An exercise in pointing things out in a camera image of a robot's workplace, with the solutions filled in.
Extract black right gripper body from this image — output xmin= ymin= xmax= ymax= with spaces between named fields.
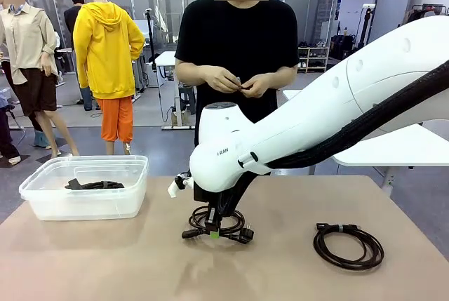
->
xmin=193 ymin=183 xmax=226 ymax=216

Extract black power cable with plugs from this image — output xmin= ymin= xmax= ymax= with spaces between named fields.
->
xmin=181 ymin=205 xmax=256 ymax=245

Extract black braided cable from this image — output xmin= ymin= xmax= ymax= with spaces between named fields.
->
xmin=313 ymin=222 xmax=385 ymax=269

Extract thin black USB cable coil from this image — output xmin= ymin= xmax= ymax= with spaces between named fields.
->
xmin=64 ymin=178 xmax=126 ymax=192

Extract person's left forearm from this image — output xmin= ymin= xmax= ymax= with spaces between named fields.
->
xmin=268 ymin=65 xmax=298 ymax=90

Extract person's right forearm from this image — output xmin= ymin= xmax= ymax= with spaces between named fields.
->
xmin=174 ymin=62 xmax=212 ymax=86

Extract person's right hand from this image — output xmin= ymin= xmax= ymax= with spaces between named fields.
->
xmin=206 ymin=67 xmax=243 ymax=93

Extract person's left hand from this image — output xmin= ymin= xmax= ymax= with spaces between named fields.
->
xmin=241 ymin=72 xmax=274 ymax=100

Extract grey step stool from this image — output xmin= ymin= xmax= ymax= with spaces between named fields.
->
xmin=178 ymin=85 xmax=196 ymax=115

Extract clear plastic storage container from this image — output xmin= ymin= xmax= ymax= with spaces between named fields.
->
xmin=19 ymin=155 xmax=149 ymax=222

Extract white standing desk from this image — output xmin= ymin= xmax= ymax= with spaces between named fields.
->
xmin=154 ymin=51 xmax=196 ymax=131

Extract person in black t-shirt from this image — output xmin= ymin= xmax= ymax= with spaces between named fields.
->
xmin=174 ymin=0 xmax=300 ymax=147

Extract white shoe rack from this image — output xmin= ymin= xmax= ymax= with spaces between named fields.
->
xmin=297 ymin=46 xmax=330 ymax=73

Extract mannequin in yellow hoodie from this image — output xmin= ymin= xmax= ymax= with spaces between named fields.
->
xmin=72 ymin=0 xmax=146 ymax=156

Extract large white side table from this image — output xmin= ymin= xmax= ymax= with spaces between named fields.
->
xmin=282 ymin=89 xmax=449 ymax=193

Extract black bag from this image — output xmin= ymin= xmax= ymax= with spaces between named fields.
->
xmin=331 ymin=34 xmax=357 ymax=60

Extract mannequin in dark trousers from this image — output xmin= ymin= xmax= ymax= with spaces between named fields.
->
xmin=0 ymin=48 xmax=22 ymax=167

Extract background person in jeans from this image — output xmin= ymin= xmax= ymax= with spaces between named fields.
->
xmin=64 ymin=0 xmax=102 ymax=112

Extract mannequin in beige shirt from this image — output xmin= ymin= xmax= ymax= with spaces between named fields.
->
xmin=0 ymin=0 xmax=80 ymax=167

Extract black light stand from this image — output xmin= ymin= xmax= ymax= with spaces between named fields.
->
xmin=359 ymin=3 xmax=376 ymax=49

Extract black clothing rack with garments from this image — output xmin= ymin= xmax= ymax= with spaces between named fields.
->
xmin=403 ymin=3 xmax=449 ymax=24

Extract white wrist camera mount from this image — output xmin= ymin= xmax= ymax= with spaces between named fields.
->
xmin=167 ymin=172 xmax=193 ymax=199

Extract black camera tripod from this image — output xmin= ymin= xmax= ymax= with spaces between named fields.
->
xmin=145 ymin=8 xmax=161 ymax=88

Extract black braided arm cable sleeve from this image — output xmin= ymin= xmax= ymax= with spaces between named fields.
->
xmin=215 ymin=59 xmax=449 ymax=218

